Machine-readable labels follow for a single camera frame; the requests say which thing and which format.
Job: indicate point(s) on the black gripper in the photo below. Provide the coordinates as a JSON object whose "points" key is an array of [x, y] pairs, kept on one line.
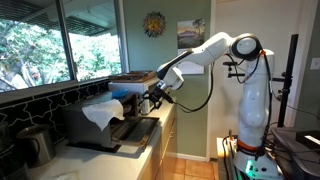
{"points": [[157, 94]]}

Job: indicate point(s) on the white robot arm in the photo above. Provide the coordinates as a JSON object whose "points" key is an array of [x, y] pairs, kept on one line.
{"points": [[255, 107]]}

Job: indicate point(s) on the white microwave oven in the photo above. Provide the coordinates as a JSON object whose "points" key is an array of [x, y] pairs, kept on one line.
{"points": [[139, 88]]}

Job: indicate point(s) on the blue bowl on toaster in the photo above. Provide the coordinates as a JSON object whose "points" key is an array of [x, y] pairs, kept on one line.
{"points": [[119, 93]]}

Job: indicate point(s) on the wooden tray on microwave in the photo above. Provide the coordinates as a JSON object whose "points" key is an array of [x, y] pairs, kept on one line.
{"points": [[132, 76]]}

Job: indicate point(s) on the wooden lower cabinets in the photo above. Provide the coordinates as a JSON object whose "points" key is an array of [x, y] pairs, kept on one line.
{"points": [[161, 162]]}

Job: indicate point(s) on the white paper towel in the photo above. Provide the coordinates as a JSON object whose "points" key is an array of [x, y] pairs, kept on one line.
{"points": [[102, 113]]}

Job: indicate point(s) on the metal pot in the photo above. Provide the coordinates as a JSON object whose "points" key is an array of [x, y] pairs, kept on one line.
{"points": [[36, 144]]}

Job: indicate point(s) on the sunflower wall decoration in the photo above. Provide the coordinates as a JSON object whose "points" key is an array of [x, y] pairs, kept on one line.
{"points": [[154, 24]]}

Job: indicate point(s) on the landscape wall picture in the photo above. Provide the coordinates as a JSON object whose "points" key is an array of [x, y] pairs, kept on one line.
{"points": [[190, 33]]}

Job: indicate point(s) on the black camera stand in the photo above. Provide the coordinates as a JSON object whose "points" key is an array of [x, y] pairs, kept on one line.
{"points": [[286, 79]]}

